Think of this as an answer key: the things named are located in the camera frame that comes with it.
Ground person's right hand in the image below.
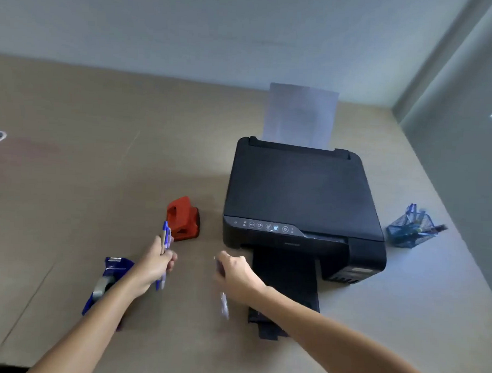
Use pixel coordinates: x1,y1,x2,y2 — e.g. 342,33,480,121
212,250,269,307

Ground person's left hand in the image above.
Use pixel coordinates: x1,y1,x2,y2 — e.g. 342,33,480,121
130,235,179,299

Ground blue ballpoint pen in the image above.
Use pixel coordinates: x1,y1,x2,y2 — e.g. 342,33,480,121
155,221,170,291
160,226,173,291

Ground clear ballpoint pen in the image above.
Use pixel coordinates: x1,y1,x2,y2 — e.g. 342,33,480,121
211,256,232,319

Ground person's right forearm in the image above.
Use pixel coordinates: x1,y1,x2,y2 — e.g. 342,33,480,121
244,285,454,373

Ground person's left forearm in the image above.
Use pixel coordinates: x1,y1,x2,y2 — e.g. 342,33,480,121
25,265,141,373

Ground red hole punch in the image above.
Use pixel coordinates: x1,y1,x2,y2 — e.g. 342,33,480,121
165,195,201,243

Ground blue tape dispenser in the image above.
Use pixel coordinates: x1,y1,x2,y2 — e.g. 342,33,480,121
81,256,135,331

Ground black inkjet printer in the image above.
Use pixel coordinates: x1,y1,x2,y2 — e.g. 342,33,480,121
217,135,393,345

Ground white paper sheet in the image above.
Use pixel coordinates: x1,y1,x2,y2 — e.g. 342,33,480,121
262,82,340,151

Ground blue mesh pen holder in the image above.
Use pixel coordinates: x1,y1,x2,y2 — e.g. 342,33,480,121
386,210,440,250

